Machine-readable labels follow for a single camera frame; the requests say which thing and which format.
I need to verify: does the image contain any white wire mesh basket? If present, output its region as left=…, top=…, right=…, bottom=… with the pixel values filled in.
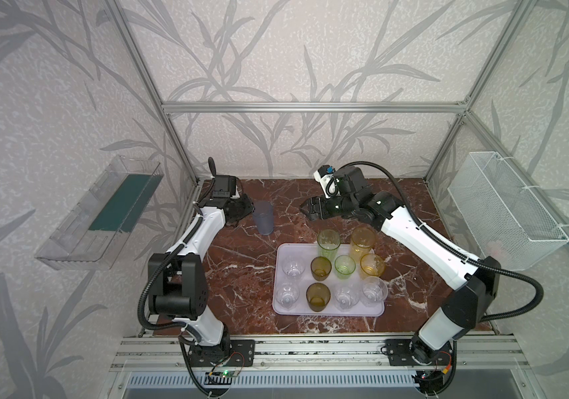
left=449, top=151, right=569, bottom=271

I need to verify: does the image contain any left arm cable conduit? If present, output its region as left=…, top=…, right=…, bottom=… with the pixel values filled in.
left=136, top=156, right=218, bottom=333

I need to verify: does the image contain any lilac plastic tray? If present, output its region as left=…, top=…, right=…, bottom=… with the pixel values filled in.
left=272, top=244, right=384, bottom=317

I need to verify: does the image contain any small green plastic cup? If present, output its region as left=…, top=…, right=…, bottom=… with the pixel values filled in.
left=334, top=255, right=356, bottom=279

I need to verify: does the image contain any clear plastic wall bin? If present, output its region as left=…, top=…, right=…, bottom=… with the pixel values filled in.
left=35, top=156, right=164, bottom=271

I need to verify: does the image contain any aluminium frame crossbar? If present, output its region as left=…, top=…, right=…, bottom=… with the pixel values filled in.
left=161, top=101, right=467, bottom=114

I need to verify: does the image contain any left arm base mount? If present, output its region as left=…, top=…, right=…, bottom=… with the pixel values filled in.
left=187, top=338, right=256, bottom=367

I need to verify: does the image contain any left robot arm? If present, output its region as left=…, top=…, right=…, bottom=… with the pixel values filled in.
left=136, top=194, right=254, bottom=347

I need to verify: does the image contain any clear faceted cup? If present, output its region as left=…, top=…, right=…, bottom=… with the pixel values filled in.
left=275, top=282, right=299, bottom=309
left=281, top=255, right=306, bottom=280
left=334, top=284, right=360, bottom=312
left=360, top=277, right=389, bottom=307

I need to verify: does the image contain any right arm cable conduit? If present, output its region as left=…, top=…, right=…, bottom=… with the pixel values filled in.
left=336, top=160, right=545, bottom=323

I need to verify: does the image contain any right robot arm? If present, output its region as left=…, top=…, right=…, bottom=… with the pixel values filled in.
left=299, top=192, right=498, bottom=364

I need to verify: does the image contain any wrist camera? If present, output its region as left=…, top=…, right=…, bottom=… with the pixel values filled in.
left=313, top=165, right=370, bottom=198
left=211, top=175, right=237, bottom=199

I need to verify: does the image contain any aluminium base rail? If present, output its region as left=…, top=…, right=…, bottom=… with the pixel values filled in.
left=109, top=332, right=530, bottom=372

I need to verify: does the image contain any green pad in bin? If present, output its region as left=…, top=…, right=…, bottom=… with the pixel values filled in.
left=89, top=174, right=163, bottom=233

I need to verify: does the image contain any yellow transparent plastic cup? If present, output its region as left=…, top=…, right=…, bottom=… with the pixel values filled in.
left=359, top=253, right=386, bottom=279

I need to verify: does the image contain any tall yellow plastic cup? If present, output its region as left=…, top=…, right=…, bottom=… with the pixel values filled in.
left=349, top=227, right=377, bottom=263

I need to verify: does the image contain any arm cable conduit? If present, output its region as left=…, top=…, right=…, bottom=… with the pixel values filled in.
left=136, top=156, right=218, bottom=333
left=336, top=160, right=545, bottom=323

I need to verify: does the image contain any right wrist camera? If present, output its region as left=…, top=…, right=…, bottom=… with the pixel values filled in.
left=313, top=165, right=370, bottom=198

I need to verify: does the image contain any tall green plastic cup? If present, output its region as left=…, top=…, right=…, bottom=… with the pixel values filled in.
left=316, top=229, right=342, bottom=263

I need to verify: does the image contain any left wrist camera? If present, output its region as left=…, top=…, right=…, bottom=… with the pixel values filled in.
left=211, top=175, right=237, bottom=199

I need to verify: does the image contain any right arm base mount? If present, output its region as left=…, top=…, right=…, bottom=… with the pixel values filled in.
left=380, top=338, right=454, bottom=367

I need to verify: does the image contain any small circuit board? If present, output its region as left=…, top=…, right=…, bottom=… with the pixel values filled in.
left=207, top=368, right=242, bottom=380

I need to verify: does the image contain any amber dimpled cup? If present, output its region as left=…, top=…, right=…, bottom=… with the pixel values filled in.
left=305, top=283, right=331, bottom=312
left=310, top=256, right=332, bottom=282

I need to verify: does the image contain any blue frosted plastic cup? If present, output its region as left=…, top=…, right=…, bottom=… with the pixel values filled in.
left=253, top=200, right=275, bottom=235

